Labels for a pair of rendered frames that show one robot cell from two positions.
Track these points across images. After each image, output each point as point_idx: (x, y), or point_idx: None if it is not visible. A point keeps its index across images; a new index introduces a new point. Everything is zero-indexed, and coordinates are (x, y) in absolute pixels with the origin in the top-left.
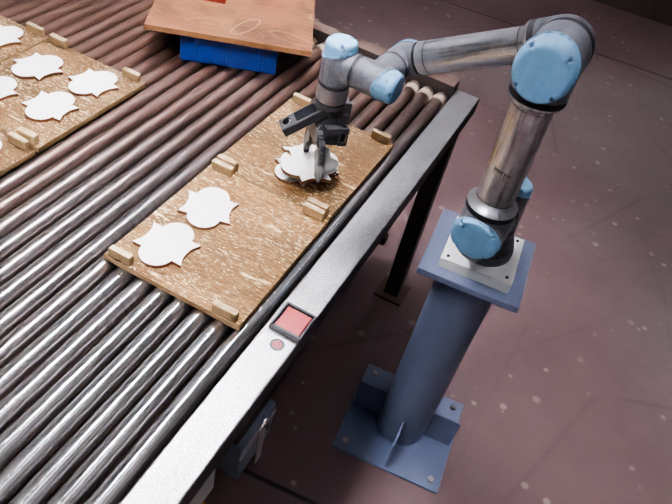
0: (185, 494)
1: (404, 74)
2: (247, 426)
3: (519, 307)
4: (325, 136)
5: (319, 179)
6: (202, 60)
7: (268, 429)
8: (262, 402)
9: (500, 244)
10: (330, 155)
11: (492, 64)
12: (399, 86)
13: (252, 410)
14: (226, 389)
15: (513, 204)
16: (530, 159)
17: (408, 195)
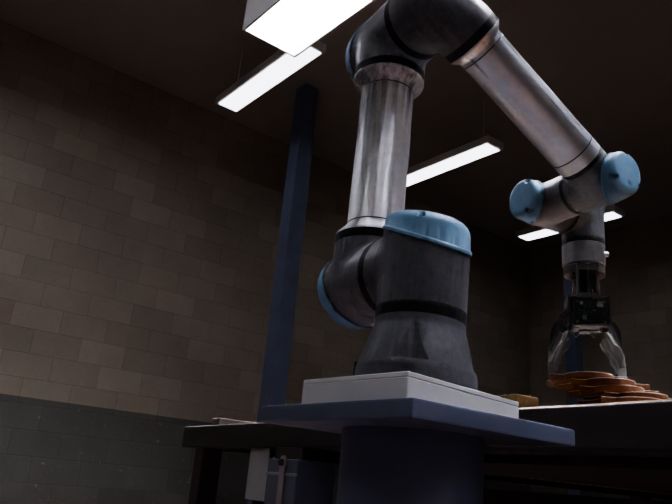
0: (248, 423)
1: (556, 186)
2: (283, 449)
3: (263, 407)
4: (565, 314)
5: (548, 374)
6: None
7: (289, 502)
8: (296, 443)
9: (321, 274)
10: (561, 339)
11: (490, 97)
12: (521, 192)
13: (288, 431)
14: None
15: (351, 220)
16: (355, 147)
17: (578, 407)
